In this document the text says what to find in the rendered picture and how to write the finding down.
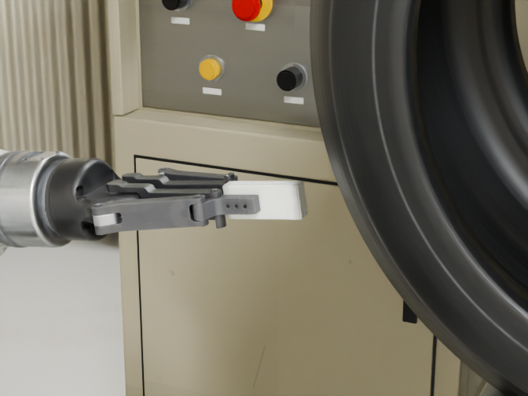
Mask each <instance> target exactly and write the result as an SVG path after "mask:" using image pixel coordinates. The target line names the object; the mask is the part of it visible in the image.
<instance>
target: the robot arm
mask: <svg viewBox="0 0 528 396"><path fill-rule="evenodd" d="M225 215H226V216H225ZM306 215H307V207H306V194H305V188H304V182H303V181H238V178H237V175H235V174H234V173H233V172H229V173H228V174H215V173H204V172H194V171H183V170H175V169H172V168H169V167H162V168H160V169H159V170H158V175H143V174H141V173H128V174H123V175H122V178H120V177H119V176H118V175H117V174H116V173H115V172H114V170H113V169H112V168H111V167H110V166H109V165H108V164H107V163H106V162H105V161H104V160H102V159H97V158H78V159H72V158H71V157H70V156H69V155H68V154H66V153H63V152H59V151H56V152H44V151H41V152H27V151H14V152H8V151H5V150H2V149H0V256H1V255H3V254H4V253H5V251H6V250H7V247H15V248H26V247H39V248H59V247H63V246H64V245H66V244H69V243H70V242H71V241H72V240H101V239H103V238H105V237H106V236H107V235H108V234H109V233H117V232H123V231H135V230H148V229H173V228H185V227H197V226H199V227H203V226H207V225H208V224H209V220H215V223H216V229H220V228H223V227H226V217H227V218H228V219H284V220H301V219H302V218H303V217H305V216H306Z"/></svg>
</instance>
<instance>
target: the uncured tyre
mask: <svg viewBox="0 0 528 396"><path fill-rule="evenodd" d="M310 62H311V72H312V80H313V91H314V97H315V102H316V106H317V114H318V119H319V123H320V126H321V133H322V136H323V139H324V144H325V148H326V151H327V153H328V158H329V161H330V164H331V166H332V170H333V173H334V175H335V179H336V181H337V184H338V186H339V189H340V192H341V193H342V196H343V199H344V201H345V203H346V206H347V208H348V210H349V212H350V215H351V217H352V219H353V220H354V223H355V225H356V226H357V229H358V231H359V233H360V234H361V236H362V238H363V240H364V242H365V243H366V245H367V247H368V249H369V250H370V252H371V253H372V256H373V257H374V259H375V260H376V262H377V263H378V265H379V267H380V268H381V270H382V271H383V273H384V274H385V276H386V277H387V279H388V280H389V281H390V282H391V284H392V285H393V287H394V288H395V290H396V291H397V292H398V294H399V295H400V296H401V297H402V299H403V300H404V301H405V303H406V304H407V305H408V306H409V308H410V309H411V310H412V311H413V313H414V314H415V315H416V316H417V317H418V318H419V319H420V320H421V321H422V322H423V323H424V325H425V326H426V327H427V328H428V329H429V330H430V331H431V332H432V333H433V334H434V335H435V336H436V337H437V338H438V339H439V340H440V341H441V342H442V343H443V344H444V345H445V346H446V347H447V348H448V349H449V350H450V351H451V352H452V353H453V354H454V355H455V356H457V357H458V358H459V359H460V360H461V361H462V362H463V363H464V364H465V365H466V366H467V367H469V368H470V369H471V370H472V371H474V372H475V373H476V374H477V375H479V376H480V377H482V378H483V379H484V380H485V381H486V382H487V383H489V384H490V385H492V386H493V387H495V388H496V389H497V390H499V391H500V392H501V393H502V394H504V395H506V396H528V73H527V70H526V66H525V63H524V60H523V55H522V52H521V48H520V45H519V37H518V32H517V25H516V17H515V0H310Z"/></svg>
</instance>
